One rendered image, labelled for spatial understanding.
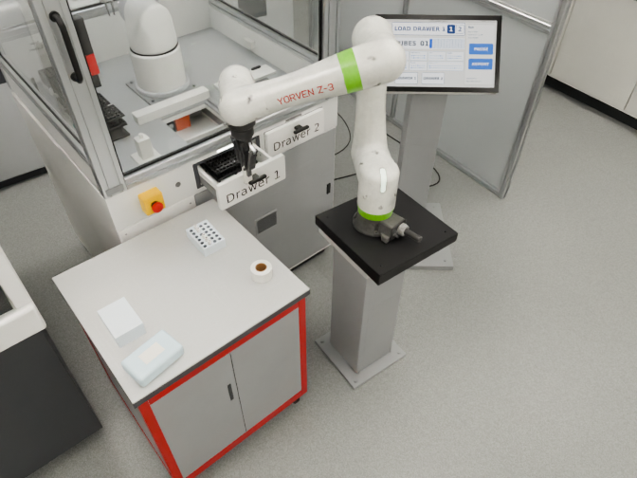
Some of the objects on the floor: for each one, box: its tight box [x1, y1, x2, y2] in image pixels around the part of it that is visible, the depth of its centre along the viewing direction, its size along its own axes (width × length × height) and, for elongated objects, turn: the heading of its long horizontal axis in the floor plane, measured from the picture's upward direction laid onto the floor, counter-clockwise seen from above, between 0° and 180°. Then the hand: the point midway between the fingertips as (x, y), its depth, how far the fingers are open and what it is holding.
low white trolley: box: [52, 199, 310, 478], centre depth 199 cm, size 58×62×76 cm
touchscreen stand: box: [397, 94, 453, 270], centre depth 259 cm, size 50×45×102 cm
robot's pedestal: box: [315, 228, 407, 390], centre depth 216 cm, size 30×30×76 cm
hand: (246, 174), depth 184 cm, fingers closed, pressing on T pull
